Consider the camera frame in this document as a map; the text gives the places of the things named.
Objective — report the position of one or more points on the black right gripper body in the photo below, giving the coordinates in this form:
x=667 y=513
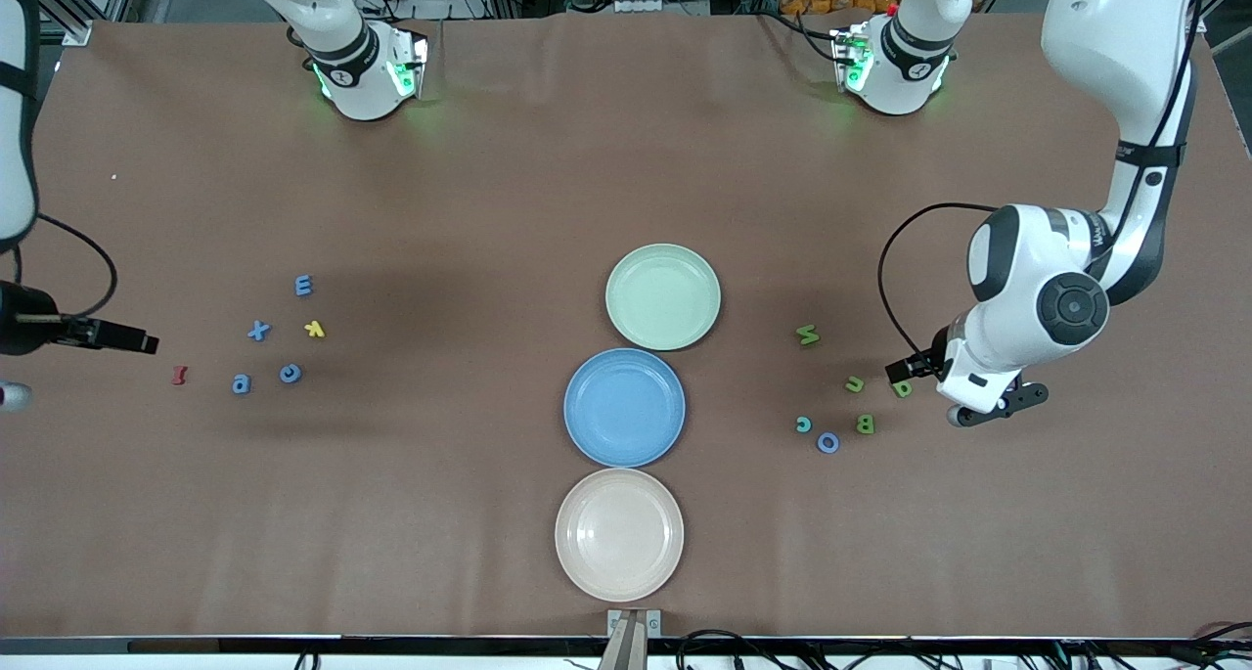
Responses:
x=29 y=318

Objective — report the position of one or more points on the green foam letter q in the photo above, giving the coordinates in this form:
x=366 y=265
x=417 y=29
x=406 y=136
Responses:
x=902 y=391

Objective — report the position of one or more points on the green foam letter n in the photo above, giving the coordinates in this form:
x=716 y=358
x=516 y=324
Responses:
x=854 y=386

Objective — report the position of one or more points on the green foam letter B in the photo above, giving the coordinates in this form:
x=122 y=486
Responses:
x=865 y=424

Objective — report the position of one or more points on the blue foam letter a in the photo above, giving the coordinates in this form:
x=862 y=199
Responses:
x=241 y=385

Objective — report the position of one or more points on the blue foam letter X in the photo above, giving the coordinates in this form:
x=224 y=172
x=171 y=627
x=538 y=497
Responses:
x=258 y=331

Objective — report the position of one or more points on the blue foam letter E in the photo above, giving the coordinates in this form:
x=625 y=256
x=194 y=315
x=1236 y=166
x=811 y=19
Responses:
x=303 y=286
x=283 y=374

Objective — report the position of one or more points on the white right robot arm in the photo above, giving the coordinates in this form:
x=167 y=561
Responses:
x=367 y=98

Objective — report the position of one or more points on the green foam letter M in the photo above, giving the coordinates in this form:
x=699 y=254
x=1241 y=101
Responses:
x=807 y=335

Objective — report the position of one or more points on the blue foam letter O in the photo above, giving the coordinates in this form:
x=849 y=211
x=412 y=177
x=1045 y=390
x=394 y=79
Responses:
x=820 y=443

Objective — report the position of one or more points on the yellow foam letter K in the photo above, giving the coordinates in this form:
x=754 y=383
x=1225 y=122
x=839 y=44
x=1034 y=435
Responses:
x=314 y=329

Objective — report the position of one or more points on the pale green plate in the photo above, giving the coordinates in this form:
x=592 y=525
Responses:
x=663 y=318

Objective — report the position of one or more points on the blue plate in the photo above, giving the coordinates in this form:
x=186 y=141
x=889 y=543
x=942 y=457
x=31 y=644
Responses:
x=626 y=425

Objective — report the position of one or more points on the beige plate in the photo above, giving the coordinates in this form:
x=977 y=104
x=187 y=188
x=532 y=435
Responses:
x=619 y=535

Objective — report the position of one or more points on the brown table cover sheet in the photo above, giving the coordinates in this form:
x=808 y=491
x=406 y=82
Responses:
x=489 y=210

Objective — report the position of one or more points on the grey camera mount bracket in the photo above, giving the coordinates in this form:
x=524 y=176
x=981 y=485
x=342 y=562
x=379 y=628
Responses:
x=634 y=636

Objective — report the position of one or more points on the black table edge rail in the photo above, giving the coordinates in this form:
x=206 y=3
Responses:
x=391 y=644

